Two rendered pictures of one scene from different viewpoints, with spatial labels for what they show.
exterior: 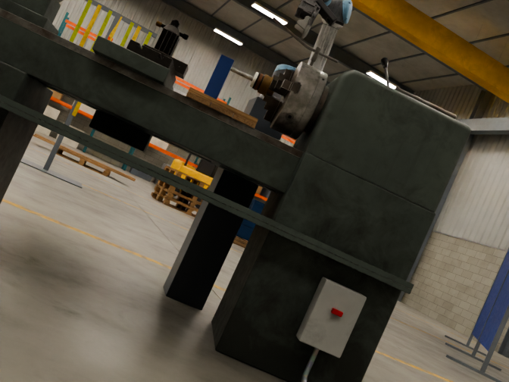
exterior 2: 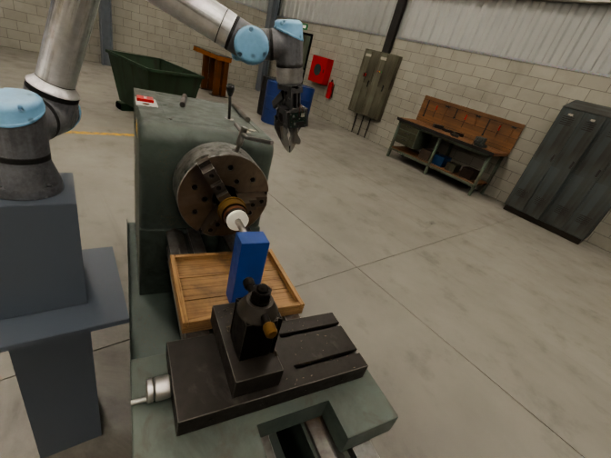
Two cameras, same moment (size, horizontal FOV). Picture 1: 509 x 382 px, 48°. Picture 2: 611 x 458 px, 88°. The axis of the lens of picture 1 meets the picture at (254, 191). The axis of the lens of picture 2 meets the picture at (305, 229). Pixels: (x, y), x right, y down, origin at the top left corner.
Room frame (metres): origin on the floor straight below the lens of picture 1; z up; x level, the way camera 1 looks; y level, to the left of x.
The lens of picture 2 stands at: (2.70, 1.05, 1.57)
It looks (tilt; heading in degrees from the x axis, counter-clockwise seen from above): 28 degrees down; 242
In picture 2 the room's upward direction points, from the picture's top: 16 degrees clockwise
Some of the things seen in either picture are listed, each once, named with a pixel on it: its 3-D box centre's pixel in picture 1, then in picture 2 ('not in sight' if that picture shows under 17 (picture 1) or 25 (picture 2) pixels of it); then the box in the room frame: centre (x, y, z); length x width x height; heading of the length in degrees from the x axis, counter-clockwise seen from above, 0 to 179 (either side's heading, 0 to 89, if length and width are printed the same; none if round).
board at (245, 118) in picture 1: (220, 113); (235, 283); (2.47, 0.27, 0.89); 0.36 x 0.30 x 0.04; 6
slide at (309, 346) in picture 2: (153, 65); (271, 361); (2.45, 0.62, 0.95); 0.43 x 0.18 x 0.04; 6
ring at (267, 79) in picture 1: (265, 85); (233, 212); (2.49, 0.15, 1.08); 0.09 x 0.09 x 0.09; 6
